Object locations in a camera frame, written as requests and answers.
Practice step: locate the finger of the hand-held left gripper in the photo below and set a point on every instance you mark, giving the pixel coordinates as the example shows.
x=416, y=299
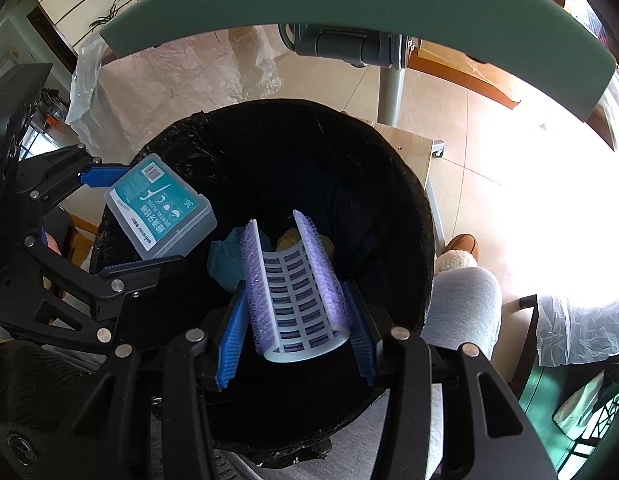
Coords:
x=102, y=175
x=139, y=267

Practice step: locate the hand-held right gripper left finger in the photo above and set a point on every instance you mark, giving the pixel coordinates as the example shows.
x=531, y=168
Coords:
x=232, y=340

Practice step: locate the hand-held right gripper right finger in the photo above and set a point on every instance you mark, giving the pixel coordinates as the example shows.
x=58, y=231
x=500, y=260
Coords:
x=362, y=345

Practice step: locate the clear dental floss box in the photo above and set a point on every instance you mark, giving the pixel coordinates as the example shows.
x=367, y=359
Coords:
x=159, y=210

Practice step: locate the purple hair roller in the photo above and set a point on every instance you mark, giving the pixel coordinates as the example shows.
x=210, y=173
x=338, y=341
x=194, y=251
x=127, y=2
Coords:
x=294, y=300

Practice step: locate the black lined trash bin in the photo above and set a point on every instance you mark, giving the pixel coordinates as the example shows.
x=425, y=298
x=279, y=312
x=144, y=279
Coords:
x=289, y=160

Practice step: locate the teal crumpled wrapper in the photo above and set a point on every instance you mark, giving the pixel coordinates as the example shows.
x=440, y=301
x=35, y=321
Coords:
x=224, y=265

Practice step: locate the person's grey trouser leg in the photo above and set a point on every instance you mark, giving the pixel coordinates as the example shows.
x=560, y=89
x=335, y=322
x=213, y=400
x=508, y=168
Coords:
x=459, y=305

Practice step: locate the yellow crumpled wrapper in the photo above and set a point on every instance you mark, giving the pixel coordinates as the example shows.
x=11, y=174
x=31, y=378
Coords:
x=287, y=240

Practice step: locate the clear plastic table cover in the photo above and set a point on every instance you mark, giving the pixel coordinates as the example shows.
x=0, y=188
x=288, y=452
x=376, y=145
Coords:
x=189, y=75

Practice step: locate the long-leaved potted plant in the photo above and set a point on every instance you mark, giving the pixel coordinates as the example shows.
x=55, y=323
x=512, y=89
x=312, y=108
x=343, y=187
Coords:
x=107, y=17

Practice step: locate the brown fuzzy slipper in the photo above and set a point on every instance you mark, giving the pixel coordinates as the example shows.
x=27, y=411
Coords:
x=462, y=245

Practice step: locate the dark wooden chair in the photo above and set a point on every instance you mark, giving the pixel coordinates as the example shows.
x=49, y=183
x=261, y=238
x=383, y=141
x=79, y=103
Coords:
x=527, y=340

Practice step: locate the crumpled clear plastic sheet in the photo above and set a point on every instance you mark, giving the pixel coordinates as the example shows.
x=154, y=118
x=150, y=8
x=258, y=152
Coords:
x=584, y=325

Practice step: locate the green patterned bag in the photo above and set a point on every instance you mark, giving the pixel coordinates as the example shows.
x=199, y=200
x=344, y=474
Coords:
x=579, y=410

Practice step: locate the wooden television cabinet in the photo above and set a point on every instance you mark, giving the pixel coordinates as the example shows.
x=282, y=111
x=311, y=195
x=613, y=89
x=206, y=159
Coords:
x=439, y=65

